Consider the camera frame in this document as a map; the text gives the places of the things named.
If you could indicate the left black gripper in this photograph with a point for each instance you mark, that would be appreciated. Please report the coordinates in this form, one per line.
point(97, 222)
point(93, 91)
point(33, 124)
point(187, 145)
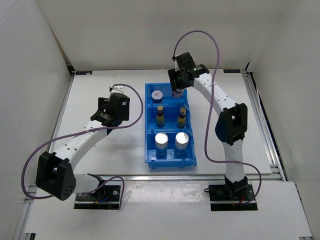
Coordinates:
point(102, 101)

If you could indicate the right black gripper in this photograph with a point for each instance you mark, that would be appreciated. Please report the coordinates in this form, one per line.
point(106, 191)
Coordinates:
point(173, 74)

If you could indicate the dark sauce jar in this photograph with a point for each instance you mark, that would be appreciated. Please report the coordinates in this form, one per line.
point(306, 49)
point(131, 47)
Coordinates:
point(157, 96)
point(177, 93)

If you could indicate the yellow-label small bottle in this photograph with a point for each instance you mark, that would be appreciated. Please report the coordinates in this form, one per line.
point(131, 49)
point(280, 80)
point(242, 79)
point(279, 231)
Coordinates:
point(181, 119)
point(160, 119)

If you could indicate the silver-lid shaker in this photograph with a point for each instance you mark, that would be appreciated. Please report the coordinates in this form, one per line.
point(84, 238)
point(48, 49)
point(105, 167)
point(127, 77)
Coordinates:
point(161, 145)
point(181, 143)

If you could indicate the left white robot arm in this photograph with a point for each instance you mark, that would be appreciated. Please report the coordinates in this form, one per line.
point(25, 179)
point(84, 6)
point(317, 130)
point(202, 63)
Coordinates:
point(55, 171)

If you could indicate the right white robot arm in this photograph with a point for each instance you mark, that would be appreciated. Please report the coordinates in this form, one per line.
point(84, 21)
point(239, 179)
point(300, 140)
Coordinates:
point(232, 122)

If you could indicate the blue three-compartment plastic bin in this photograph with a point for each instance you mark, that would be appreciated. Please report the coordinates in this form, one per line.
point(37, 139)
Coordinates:
point(171, 107)

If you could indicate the left blue corner label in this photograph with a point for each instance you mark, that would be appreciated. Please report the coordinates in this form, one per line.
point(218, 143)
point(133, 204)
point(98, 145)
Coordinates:
point(83, 73)

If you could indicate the blue corner label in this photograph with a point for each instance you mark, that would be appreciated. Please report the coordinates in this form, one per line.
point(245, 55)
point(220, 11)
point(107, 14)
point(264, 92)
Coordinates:
point(231, 71)
point(83, 73)

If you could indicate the right blue corner label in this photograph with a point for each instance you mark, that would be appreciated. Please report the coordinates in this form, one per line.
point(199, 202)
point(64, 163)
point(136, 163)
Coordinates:
point(231, 71)

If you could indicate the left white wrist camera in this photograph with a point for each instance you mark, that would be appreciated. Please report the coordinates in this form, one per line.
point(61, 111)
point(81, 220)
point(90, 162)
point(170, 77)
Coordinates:
point(116, 89)

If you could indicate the left aluminium frame rail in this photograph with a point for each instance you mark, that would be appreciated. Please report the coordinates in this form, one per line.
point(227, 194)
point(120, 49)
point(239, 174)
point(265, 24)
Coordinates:
point(52, 93)

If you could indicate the aluminium frame rail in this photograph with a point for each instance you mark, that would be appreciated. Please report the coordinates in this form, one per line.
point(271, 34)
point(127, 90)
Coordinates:
point(32, 189)
point(52, 93)
point(268, 139)

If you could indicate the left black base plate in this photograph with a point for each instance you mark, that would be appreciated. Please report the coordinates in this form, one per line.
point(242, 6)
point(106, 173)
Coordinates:
point(106, 198)

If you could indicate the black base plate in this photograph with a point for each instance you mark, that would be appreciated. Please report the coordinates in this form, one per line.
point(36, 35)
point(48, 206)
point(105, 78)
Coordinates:
point(223, 200)
point(106, 198)

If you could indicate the front aluminium frame rail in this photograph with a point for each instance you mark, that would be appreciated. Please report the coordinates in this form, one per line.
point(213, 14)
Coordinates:
point(32, 189)

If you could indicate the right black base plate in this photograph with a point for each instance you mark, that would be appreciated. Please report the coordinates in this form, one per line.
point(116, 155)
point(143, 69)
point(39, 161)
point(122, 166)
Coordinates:
point(223, 200)

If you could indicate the right aluminium frame rail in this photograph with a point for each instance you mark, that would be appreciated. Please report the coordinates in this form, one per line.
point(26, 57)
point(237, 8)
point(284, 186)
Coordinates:
point(268, 139)

